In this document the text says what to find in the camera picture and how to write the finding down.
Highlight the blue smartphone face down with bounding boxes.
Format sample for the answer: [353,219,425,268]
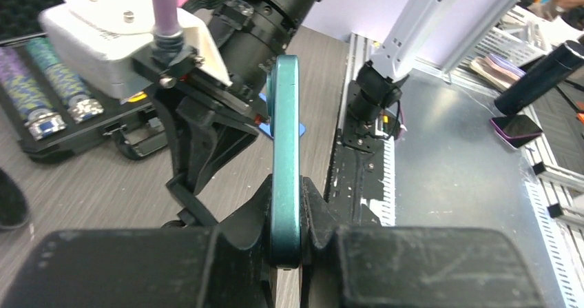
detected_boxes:
[258,91,307,140]

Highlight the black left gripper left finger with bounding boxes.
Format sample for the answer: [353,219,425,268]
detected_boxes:
[2,177,274,307]

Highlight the black poker chip case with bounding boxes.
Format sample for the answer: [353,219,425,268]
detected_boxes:
[0,0,193,163]

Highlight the purple chip stack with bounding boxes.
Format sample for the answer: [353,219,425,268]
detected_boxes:
[1,48,55,122]

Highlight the grey white chip stack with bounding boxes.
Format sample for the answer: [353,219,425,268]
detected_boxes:
[67,95,104,123]

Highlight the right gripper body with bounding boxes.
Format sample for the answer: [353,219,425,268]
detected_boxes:
[135,0,292,119]

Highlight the purple-cased phone outside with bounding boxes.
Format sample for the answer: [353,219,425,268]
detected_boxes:
[490,114,543,149]

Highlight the dark green-edged smartphone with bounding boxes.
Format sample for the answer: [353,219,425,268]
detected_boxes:
[267,54,302,269]

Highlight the black cylinder bottle outside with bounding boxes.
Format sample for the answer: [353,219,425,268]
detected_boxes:
[494,40,583,115]

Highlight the green chip stack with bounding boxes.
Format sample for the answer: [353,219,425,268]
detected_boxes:
[25,38,94,108]

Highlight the small-clamp black phone stand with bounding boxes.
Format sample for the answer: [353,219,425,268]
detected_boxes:
[1,170,30,232]

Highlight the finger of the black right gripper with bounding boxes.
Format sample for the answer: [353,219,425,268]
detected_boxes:
[175,97,258,195]
[155,100,218,226]

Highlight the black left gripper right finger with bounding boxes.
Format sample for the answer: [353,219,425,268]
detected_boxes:
[300,177,545,307]

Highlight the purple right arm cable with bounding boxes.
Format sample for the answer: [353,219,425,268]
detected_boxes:
[145,0,183,37]

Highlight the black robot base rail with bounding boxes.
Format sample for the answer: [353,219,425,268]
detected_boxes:
[324,82,396,227]

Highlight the blue white chip stack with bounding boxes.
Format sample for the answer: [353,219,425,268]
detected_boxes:
[25,109,66,141]

